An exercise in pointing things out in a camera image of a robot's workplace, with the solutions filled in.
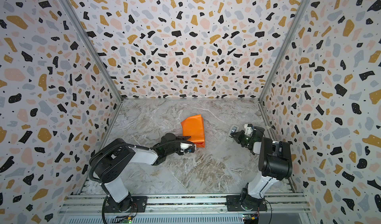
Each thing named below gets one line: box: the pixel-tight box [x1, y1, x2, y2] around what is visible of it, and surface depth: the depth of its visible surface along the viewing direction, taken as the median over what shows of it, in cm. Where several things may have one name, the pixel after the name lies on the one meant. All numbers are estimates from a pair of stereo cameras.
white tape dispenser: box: [226, 124, 240, 142], surface depth 99 cm
